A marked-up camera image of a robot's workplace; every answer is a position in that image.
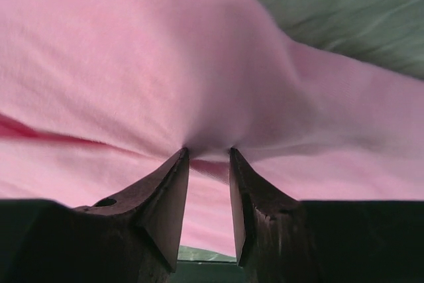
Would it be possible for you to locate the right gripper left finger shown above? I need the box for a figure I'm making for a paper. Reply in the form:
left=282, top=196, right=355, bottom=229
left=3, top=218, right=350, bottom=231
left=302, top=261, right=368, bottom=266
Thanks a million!
left=73, top=148, right=189, bottom=282

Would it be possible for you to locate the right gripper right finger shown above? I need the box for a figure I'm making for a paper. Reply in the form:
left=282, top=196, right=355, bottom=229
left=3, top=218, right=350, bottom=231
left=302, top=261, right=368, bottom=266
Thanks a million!
left=229, top=148, right=318, bottom=282

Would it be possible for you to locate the pink t-shirt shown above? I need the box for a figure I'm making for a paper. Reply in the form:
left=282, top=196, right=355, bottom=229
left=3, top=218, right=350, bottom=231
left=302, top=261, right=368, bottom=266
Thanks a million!
left=1, top=0, right=423, bottom=256

